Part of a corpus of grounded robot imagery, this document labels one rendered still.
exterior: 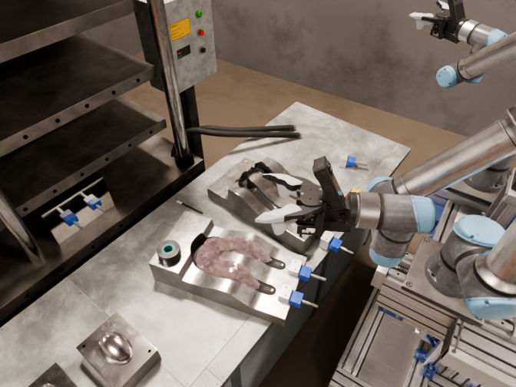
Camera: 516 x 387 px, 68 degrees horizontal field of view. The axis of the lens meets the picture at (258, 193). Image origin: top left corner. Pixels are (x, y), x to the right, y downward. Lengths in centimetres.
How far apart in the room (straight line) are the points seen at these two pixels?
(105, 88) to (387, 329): 166
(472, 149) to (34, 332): 138
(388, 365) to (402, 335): 18
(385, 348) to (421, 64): 235
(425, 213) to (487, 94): 282
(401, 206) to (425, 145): 275
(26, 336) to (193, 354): 56
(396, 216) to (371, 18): 288
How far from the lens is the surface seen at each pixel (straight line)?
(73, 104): 150
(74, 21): 146
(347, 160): 185
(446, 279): 121
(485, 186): 158
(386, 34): 356
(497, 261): 98
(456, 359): 128
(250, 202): 151
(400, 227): 81
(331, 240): 151
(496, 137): 89
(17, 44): 139
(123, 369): 128
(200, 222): 146
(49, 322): 152
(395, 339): 208
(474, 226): 112
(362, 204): 77
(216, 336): 134
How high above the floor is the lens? 202
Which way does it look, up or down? 46 degrees down
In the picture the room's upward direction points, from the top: straight up
